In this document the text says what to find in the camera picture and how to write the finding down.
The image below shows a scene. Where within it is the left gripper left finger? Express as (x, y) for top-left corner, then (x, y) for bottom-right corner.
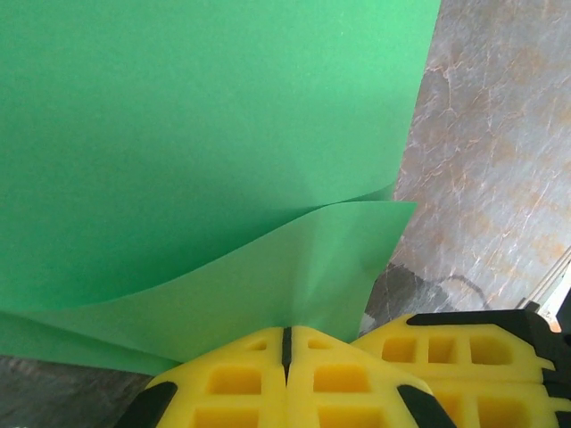
(118, 326), (287, 428)

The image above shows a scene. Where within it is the wide aluminium mounting rail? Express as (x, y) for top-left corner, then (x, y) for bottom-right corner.
(516, 247), (571, 313)

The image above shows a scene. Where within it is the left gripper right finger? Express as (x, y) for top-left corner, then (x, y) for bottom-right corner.
(287, 325), (457, 428)

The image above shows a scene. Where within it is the green paper sheet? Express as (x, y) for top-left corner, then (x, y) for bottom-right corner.
(0, 0), (442, 376)

